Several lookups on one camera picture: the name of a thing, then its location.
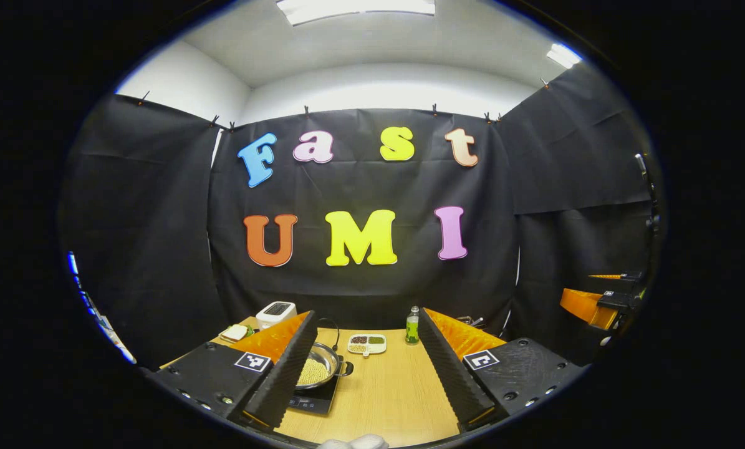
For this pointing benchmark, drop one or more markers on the black induction cooktop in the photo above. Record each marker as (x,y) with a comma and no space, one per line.
(316,399)

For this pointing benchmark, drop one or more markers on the stainless steel pot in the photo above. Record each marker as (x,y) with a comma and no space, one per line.
(331,358)

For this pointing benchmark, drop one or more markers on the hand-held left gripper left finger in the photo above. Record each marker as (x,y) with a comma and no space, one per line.
(288,374)

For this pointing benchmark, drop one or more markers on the pile of pale beans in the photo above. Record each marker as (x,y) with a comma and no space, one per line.
(313,373)

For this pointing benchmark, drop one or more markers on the white side table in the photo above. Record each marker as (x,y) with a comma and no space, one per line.
(120,346)

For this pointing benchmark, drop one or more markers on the row of black cloth clips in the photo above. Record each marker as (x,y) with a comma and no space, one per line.
(307,111)

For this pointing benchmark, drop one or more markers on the small ceiling light panel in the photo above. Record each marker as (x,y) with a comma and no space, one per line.
(563,55)

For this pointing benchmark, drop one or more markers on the white divided bean tray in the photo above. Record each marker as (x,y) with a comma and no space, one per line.
(367,344)

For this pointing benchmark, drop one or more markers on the blue-framed display board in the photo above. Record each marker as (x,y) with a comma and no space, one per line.
(73,263)

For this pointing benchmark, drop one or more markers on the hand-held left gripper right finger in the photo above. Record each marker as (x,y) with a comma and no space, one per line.
(450,368)

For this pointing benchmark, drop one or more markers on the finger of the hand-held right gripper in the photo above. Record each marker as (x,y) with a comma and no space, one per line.
(628,276)
(587,305)

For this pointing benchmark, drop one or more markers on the sandwich on green plate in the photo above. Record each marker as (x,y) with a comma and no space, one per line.
(235,332)

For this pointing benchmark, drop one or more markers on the green label plastic bottle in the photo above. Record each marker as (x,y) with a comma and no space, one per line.
(413,330)

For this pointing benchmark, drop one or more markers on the white toaster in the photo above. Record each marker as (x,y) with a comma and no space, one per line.
(275,312)

